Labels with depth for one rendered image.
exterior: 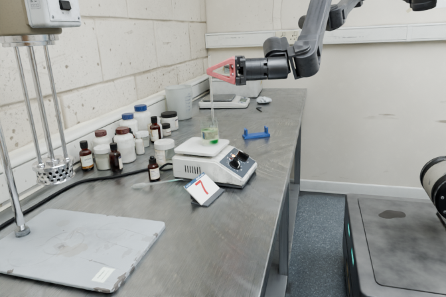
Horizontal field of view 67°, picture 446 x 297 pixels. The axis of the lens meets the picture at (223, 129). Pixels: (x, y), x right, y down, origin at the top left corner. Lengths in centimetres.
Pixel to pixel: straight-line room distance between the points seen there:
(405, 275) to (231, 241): 75
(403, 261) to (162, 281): 94
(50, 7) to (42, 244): 43
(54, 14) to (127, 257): 41
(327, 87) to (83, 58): 158
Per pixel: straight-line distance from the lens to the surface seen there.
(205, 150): 88
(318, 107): 234
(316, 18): 97
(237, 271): 60
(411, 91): 239
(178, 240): 69
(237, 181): 85
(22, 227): 80
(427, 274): 133
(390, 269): 130
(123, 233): 72
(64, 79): 115
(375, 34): 226
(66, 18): 59
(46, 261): 70
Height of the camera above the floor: 113
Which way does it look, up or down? 16 degrees down
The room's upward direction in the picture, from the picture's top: 3 degrees counter-clockwise
